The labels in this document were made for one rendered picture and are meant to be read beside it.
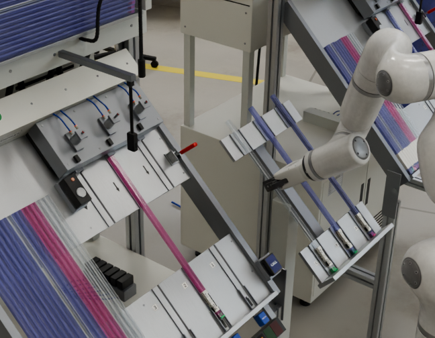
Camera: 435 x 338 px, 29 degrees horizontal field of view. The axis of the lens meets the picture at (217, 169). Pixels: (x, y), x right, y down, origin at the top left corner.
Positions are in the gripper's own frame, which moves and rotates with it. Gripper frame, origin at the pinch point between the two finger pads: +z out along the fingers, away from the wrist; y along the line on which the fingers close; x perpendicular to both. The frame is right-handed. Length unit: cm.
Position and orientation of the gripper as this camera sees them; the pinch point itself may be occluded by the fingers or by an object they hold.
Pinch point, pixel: (272, 183)
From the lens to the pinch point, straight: 230.7
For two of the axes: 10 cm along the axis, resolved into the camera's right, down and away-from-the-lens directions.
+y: -6.0, 3.8, -7.0
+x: 4.7, 8.8, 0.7
